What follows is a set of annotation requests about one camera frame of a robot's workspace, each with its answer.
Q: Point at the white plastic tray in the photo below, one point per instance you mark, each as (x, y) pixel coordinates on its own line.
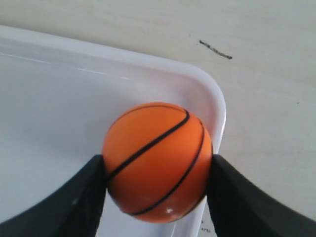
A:
(59, 96)

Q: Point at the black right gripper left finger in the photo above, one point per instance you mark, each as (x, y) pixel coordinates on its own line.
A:
(74, 210)

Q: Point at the small orange basketball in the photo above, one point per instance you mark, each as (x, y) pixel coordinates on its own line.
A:
(157, 157)

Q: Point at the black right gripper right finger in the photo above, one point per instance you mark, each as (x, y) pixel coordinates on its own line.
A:
(240, 209)

